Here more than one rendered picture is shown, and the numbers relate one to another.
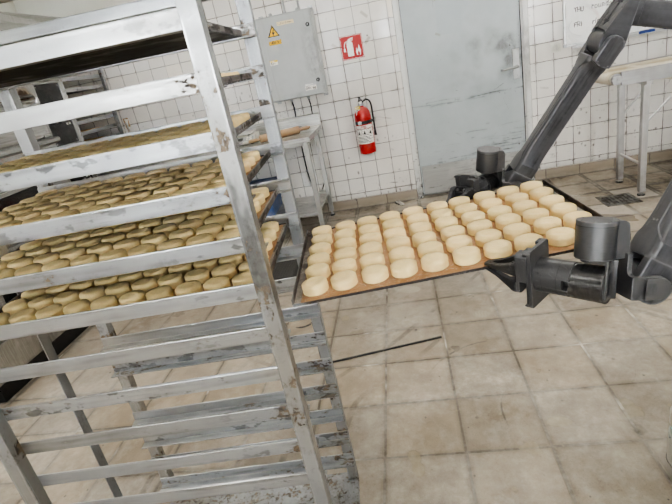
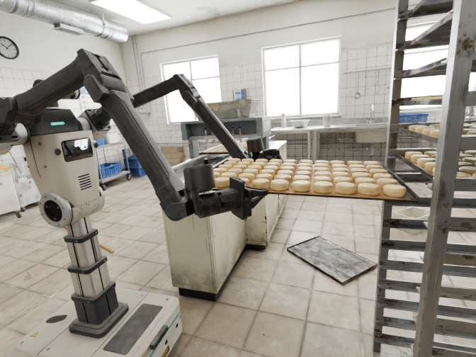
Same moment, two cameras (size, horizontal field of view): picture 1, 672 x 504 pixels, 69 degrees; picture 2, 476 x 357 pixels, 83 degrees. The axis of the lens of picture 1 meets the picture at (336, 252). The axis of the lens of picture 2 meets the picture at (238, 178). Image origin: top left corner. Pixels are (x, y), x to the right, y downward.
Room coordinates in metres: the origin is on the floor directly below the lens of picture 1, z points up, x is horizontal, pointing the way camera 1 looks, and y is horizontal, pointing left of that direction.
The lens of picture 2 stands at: (1.86, -0.23, 1.24)
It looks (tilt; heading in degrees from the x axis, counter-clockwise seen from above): 14 degrees down; 192
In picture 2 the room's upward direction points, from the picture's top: 4 degrees counter-clockwise
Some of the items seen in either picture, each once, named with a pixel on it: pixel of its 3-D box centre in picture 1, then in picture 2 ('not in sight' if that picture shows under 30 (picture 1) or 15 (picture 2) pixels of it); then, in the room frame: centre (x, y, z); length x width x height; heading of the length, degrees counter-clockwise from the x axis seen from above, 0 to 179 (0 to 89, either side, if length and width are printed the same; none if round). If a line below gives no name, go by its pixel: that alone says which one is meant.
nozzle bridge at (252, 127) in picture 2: not in sight; (227, 138); (-0.45, -0.78, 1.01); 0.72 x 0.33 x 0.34; 83
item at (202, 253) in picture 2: not in sight; (210, 219); (0.05, -0.85, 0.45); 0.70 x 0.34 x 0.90; 173
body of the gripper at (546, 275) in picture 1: (551, 275); (267, 160); (0.70, -0.33, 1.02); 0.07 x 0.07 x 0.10; 39
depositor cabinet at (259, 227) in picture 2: not in sight; (246, 187); (-0.92, -0.72, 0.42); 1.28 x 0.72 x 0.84; 173
